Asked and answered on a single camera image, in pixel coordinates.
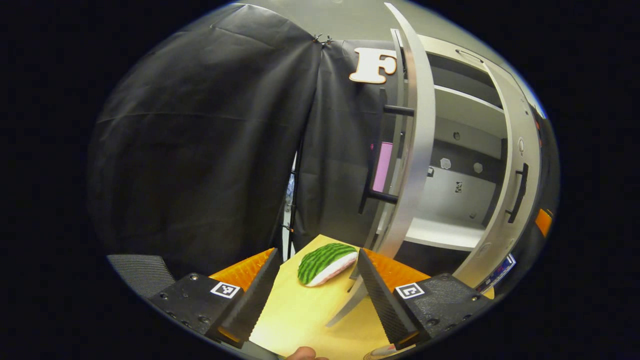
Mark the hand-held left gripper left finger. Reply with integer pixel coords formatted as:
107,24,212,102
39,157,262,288
149,247,281,350

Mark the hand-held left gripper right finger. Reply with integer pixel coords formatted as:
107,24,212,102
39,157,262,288
356,248,493,351

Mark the white cabinet door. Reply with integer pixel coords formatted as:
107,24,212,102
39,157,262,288
326,2,437,328
452,49,543,291

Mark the white and grey cabinet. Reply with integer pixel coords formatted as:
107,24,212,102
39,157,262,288
390,29,531,253

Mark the blue book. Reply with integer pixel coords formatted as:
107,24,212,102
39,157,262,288
475,253,517,294

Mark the green striped watermelon slice toy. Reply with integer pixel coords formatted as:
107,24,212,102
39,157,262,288
297,243,359,288

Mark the black backdrop cloth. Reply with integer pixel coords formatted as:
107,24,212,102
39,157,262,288
87,2,558,281

